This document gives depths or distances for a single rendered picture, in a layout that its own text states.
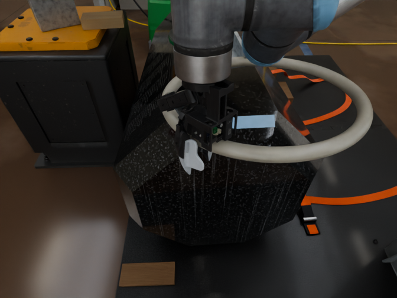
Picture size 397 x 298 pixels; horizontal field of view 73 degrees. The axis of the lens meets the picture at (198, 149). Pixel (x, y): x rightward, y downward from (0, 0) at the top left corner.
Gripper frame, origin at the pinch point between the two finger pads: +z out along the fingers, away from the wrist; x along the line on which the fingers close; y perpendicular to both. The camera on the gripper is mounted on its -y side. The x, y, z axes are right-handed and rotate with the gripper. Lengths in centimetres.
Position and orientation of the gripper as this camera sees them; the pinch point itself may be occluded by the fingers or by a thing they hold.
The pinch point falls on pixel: (196, 161)
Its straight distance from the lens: 57.5
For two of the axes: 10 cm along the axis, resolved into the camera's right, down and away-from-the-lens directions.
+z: 0.2, 7.8, 6.3
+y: 7.2, 4.3, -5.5
